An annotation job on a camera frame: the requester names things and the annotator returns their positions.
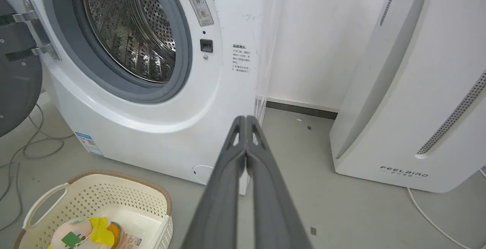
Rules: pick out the dark washing machine door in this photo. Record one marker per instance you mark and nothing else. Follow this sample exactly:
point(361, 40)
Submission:
point(17, 70)

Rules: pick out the white tower air purifier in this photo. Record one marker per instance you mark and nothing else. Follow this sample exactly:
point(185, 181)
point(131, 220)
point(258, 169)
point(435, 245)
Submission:
point(414, 89)

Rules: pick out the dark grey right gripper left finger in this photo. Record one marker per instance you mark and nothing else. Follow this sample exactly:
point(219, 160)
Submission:
point(220, 199)

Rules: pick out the colourful cloth toy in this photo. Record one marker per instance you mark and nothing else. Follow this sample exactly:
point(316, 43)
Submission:
point(87, 234)

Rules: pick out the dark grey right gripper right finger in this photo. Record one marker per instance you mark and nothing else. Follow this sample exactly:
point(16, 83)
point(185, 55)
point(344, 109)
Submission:
point(271, 203)

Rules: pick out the cream perforated laundry basket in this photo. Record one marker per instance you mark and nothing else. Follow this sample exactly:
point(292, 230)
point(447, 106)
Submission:
point(102, 203)

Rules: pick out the white front-load washing machine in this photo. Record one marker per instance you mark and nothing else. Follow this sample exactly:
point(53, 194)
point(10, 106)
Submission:
point(152, 70)

